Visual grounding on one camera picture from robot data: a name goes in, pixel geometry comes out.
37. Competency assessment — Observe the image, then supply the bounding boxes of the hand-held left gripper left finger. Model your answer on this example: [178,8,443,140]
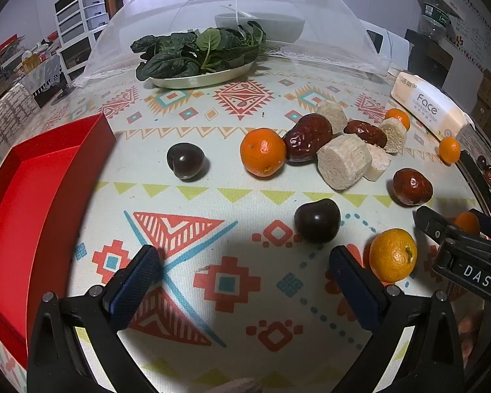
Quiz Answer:
[27,244,164,393]

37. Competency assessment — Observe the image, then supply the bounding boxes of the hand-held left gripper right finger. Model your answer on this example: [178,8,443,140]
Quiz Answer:
[328,245,465,393]

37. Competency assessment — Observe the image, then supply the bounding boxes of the small mandarin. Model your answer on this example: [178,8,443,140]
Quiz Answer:
[454,212,481,236]
[439,136,462,165]
[385,108,411,129]

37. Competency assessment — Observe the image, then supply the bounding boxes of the round metal tray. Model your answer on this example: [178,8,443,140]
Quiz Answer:
[457,125,491,230]

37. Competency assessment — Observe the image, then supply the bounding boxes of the large mandarin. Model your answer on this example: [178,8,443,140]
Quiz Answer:
[240,128,287,178]
[369,228,418,284]

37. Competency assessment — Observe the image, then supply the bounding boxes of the dark cherry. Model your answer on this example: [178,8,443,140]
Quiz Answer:
[166,142,206,181]
[294,198,341,243]

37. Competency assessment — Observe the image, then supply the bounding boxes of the red box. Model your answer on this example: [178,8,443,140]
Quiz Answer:
[0,113,116,371]

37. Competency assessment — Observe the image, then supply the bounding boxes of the large red date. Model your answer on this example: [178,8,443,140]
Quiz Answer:
[283,113,333,165]

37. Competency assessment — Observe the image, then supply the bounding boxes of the person's right hand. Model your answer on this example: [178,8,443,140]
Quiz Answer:
[458,310,488,369]

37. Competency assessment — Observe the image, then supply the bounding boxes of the small white corn piece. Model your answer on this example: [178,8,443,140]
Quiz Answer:
[363,144,392,181]

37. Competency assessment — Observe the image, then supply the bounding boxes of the white tissue pack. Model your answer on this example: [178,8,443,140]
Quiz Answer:
[390,71,475,142]

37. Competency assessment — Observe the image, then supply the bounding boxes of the patterned tablecloth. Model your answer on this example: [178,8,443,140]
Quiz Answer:
[0,55,491,393]

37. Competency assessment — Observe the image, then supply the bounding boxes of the black cabinet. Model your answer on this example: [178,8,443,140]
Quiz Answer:
[405,28,454,91]

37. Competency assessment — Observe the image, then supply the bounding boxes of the white appliance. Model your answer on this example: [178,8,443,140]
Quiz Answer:
[358,18,410,75]

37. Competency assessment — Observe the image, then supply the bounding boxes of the black round stand base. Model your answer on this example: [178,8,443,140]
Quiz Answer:
[51,85,75,104]

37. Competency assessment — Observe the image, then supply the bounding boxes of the clear water bottle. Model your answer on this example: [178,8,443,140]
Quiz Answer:
[418,0,451,44]

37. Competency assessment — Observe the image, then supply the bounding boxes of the metal plate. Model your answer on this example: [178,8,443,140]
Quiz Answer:
[149,59,256,89]

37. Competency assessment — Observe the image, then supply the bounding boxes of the white mesh food cover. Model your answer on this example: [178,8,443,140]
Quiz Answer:
[73,0,393,88]

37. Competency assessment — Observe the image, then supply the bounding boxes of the green spinach bunch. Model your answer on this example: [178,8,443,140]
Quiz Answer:
[130,20,267,82]

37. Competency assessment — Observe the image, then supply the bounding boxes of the grey bowl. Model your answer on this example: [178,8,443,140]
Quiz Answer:
[214,11,306,45]

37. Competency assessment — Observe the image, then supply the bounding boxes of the white plastic drawer unit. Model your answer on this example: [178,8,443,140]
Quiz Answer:
[54,0,110,83]

